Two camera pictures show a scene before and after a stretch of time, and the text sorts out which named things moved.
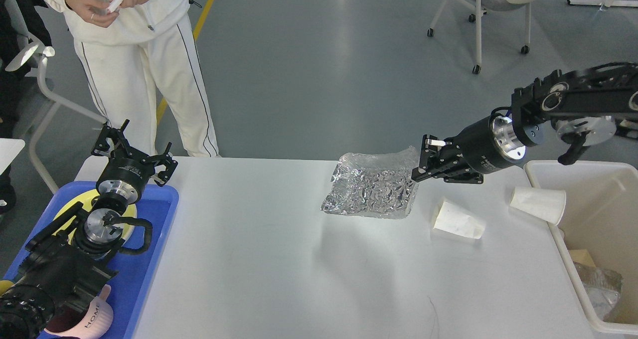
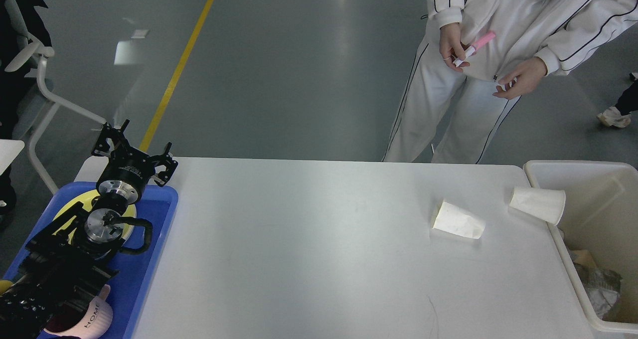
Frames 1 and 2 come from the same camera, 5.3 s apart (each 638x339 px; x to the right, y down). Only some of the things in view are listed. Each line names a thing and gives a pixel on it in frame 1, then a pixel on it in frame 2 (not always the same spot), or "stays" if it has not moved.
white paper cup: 548,204 stays
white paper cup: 452,218 stays
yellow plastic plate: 65,231 stays
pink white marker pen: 116,2 to 472,49
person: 130,34 to 489,42
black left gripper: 126,172 stays
